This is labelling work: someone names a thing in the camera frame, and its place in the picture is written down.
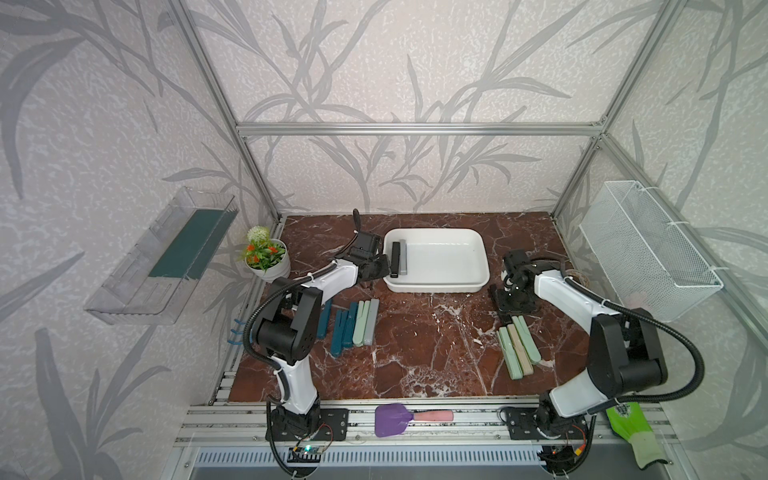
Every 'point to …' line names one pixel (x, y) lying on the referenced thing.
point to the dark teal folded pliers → (342, 332)
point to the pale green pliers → (530, 346)
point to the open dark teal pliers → (324, 319)
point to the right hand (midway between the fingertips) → (505, 306)
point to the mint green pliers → (509, 354)
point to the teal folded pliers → (349, 320)
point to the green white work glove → (629, 420)
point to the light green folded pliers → (360, 329)
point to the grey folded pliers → (371, 328)
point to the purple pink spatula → (393, 419)
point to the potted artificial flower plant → (266, 258)
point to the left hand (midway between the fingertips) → (388, 266)
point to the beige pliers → (523, 359)
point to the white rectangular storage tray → (439, 260)
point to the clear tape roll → (578, 277)
